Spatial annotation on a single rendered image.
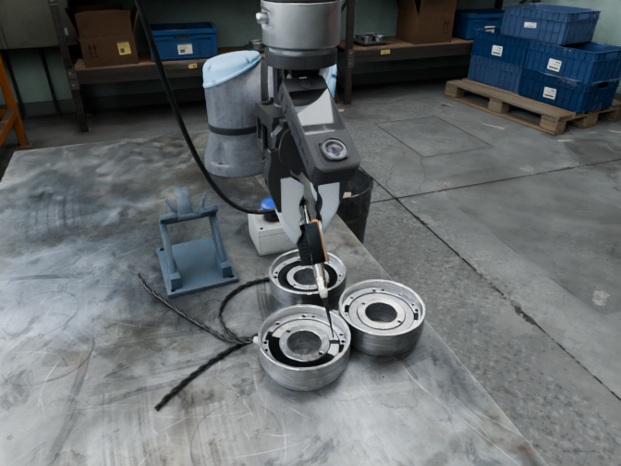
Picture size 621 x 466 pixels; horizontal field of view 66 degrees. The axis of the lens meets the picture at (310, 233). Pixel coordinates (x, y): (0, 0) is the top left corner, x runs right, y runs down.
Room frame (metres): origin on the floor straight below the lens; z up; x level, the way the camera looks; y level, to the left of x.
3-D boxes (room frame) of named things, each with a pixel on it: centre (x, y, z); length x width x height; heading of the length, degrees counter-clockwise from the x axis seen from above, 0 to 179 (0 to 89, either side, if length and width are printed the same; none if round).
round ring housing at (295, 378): (0.40, 0.01, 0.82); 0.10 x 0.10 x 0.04
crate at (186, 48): (4.00, 1.01, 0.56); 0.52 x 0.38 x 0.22; 107
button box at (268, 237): (0.67, 0.06, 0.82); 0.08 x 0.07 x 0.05; 20
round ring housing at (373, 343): (0.45, -0.09, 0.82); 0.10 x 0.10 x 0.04
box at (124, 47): (3.80, 1.51, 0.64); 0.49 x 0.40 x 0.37; 115
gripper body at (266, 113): (0.50, 0.01, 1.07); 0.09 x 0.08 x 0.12; 23
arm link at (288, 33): (0.49, 0.01, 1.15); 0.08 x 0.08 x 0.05
